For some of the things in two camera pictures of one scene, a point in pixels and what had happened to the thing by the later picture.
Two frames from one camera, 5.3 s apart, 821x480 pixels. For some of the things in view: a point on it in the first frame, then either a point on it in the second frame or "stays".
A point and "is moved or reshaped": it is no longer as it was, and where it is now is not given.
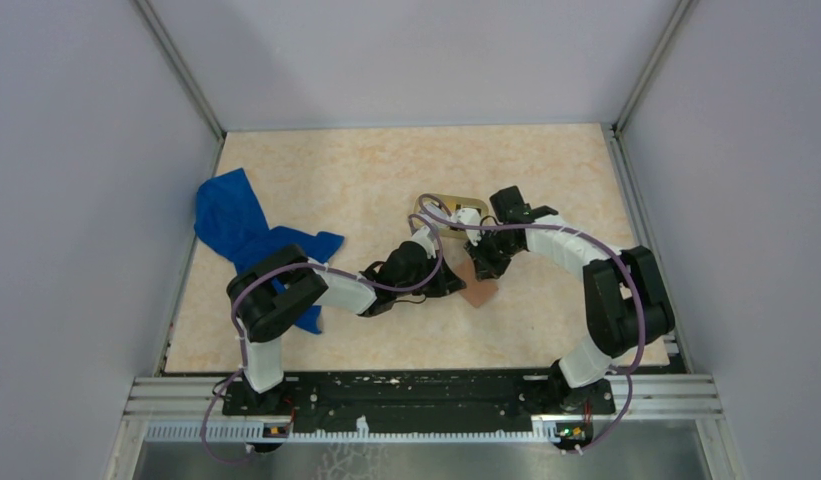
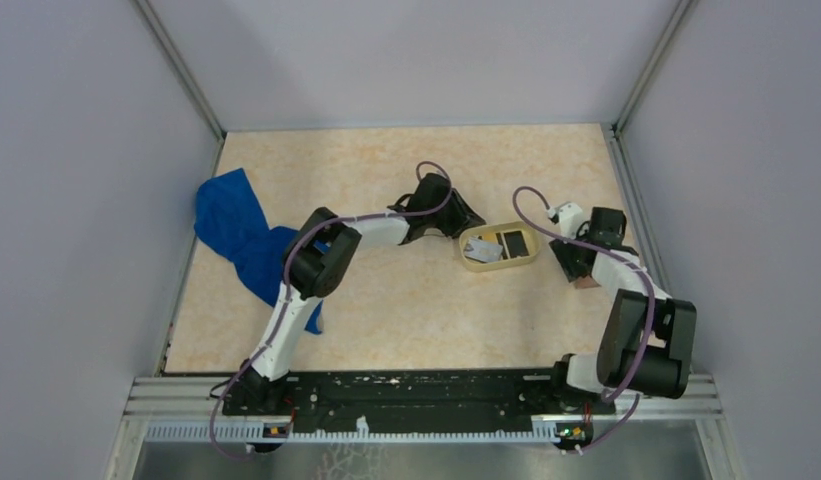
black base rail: (485, 402) stays
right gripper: (485, 269) to (563, 252)
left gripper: (447, 281) to (464, 217)
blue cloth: (229, 222) stays
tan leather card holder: (476, 291) is moved or reshaped
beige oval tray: (438, 210) is moved or reshaped
